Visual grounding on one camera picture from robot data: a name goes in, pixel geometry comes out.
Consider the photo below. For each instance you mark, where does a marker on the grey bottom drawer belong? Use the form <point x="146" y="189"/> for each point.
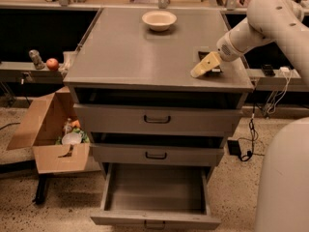
<point x="157" y="197"/>

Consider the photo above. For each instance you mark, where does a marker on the dark chocolate rxbar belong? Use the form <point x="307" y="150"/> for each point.
<point x="216" y="70"/>

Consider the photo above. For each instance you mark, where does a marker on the orange fruit in box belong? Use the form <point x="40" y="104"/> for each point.
<point x="75" y="124"/>

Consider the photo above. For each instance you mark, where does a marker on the red apple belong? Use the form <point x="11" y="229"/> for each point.
<point x="53" y="64"/>

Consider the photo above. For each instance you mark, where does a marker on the grey drawer cabinet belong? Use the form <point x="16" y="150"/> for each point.
<point x="123" y="62"/>

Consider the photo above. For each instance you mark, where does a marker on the grey top drawer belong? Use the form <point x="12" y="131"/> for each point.
<point x="157" y="120"/>

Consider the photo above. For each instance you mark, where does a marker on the white power strip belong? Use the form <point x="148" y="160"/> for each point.
<point x="284" y="70"/>

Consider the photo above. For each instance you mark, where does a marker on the small black device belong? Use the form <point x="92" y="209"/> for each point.
<point x="268" y="70"/>

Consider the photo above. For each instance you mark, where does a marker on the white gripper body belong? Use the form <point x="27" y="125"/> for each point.
<point x="226" y="49"/>

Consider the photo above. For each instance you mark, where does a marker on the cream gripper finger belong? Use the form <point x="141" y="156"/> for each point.
<point x="209" y="62"/>

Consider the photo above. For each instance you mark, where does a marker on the brown cardboard box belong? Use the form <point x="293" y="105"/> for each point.
<point x="39" y="129"/>

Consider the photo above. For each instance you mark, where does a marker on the white bowl in box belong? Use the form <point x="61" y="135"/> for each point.
<point x="71" y="138"/>

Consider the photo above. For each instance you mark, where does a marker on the grey drawer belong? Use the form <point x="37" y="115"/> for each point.
<point x="157" y="197"/>
<point x="161" y="155"/>
<point x="157" y="120"/>

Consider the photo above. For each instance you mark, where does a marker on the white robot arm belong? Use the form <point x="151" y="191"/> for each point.
<point x="283" y="195"/>

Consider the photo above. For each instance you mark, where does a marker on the black power adapter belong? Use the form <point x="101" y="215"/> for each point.
<point x="234" y="148"/>

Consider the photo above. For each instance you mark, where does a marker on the grey middle drawer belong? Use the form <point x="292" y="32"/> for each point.
<point x="161" y="155"/>

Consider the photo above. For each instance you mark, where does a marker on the white ceramic bowl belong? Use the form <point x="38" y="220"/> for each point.
<point x="159" y="21"/>

